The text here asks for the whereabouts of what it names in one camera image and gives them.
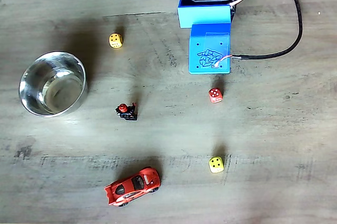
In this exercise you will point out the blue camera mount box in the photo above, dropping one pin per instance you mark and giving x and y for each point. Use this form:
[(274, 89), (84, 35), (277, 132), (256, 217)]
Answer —
[(208, 50)]

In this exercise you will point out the pale yellow die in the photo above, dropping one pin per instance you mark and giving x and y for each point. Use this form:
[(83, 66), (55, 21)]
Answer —
[(216, 165)]

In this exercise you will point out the red die white pips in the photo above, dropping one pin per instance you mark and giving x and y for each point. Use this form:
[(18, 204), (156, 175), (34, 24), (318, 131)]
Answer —
[(215, 95)]

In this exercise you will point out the shiny steel bowl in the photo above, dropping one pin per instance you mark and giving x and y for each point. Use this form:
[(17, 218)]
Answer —
[(52, 89)]

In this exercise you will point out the black and red lego figure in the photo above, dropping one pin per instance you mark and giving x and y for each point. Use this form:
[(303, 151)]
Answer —
[(127, 114)]

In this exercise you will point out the red toy sports car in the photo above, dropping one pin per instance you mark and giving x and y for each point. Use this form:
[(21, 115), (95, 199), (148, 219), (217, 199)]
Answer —
[(131, 187)]

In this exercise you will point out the orange-yellow die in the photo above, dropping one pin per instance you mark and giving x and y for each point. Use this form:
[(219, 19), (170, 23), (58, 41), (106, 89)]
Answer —
[(115, 41)]

